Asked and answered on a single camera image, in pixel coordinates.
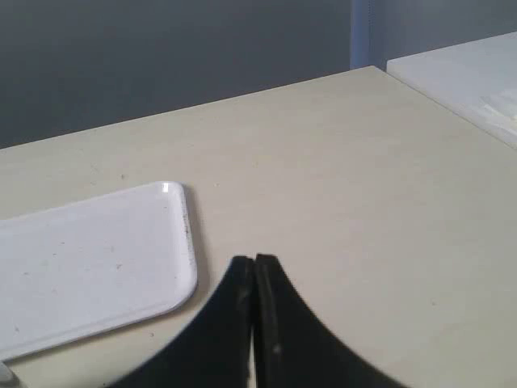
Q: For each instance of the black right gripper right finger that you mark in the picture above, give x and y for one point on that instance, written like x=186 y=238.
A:
x=292 y=347

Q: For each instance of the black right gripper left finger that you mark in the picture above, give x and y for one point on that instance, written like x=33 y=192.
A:
x=214 y=349

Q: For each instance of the white plastic tray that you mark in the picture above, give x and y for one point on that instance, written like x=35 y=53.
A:
x=92 y=266

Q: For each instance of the white side table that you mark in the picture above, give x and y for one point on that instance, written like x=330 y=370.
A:
x=475 y=80

